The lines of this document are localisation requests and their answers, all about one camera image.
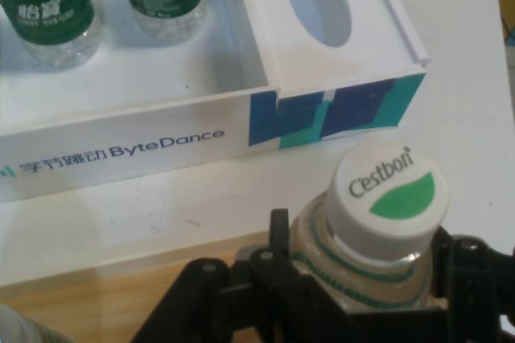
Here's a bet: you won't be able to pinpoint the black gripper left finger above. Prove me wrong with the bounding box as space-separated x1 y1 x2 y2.
132 208 351 343

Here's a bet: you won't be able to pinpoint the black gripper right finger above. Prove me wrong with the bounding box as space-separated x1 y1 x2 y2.
426 225 515 343

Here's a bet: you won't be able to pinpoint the white blue cardboard box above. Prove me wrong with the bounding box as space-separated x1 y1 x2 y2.
0 0 427 205

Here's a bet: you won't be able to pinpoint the yellow giant building block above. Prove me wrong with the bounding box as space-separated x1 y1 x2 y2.
497 0 515 48

